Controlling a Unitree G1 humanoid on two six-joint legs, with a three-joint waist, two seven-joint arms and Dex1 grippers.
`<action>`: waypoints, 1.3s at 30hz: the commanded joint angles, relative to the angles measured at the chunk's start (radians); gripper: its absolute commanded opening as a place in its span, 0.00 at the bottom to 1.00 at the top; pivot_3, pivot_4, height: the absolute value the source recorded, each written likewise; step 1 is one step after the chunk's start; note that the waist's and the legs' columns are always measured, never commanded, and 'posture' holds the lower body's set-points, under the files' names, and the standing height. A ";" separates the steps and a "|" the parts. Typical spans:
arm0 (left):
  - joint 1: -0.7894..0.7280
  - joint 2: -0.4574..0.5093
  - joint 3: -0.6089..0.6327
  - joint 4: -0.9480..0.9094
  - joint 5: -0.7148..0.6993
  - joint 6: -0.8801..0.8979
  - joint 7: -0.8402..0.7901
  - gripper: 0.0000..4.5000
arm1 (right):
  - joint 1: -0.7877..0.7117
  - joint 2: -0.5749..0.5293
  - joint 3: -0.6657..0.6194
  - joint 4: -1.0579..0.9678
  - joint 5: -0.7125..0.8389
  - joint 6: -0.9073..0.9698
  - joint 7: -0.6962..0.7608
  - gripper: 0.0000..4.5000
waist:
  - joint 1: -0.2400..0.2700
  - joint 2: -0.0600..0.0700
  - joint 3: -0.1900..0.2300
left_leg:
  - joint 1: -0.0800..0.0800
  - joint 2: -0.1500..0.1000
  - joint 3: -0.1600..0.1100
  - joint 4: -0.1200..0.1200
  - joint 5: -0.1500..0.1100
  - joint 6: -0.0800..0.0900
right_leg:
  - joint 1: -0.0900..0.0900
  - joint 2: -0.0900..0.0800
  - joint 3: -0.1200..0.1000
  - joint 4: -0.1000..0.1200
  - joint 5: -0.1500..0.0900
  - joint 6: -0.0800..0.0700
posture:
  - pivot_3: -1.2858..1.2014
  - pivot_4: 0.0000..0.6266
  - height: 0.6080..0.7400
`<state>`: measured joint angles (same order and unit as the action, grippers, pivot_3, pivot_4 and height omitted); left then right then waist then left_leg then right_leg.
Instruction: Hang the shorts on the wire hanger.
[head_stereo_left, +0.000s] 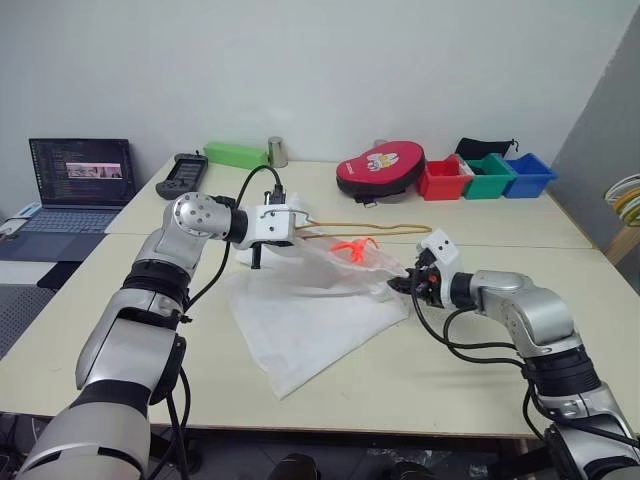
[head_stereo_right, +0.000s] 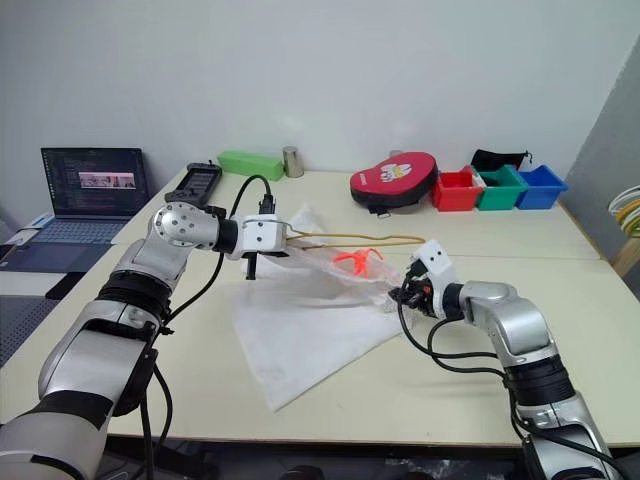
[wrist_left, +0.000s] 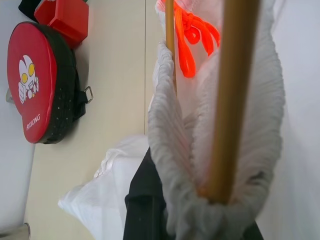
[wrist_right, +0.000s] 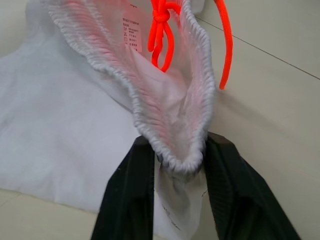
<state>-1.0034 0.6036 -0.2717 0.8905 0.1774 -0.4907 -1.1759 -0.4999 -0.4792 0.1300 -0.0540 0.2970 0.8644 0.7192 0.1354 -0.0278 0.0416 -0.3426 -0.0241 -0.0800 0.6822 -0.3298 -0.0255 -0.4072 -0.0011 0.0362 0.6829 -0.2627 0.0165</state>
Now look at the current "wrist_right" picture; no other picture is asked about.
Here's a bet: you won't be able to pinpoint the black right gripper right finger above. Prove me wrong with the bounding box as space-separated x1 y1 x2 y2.
205 133 302 240

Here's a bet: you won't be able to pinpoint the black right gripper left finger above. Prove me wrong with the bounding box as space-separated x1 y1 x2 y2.
90 136 156 240

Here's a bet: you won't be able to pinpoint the white shorts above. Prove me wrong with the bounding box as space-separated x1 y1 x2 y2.
0 0 217 240

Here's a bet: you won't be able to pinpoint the orange drawstring cord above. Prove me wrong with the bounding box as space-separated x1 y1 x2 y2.
146 0 235 90

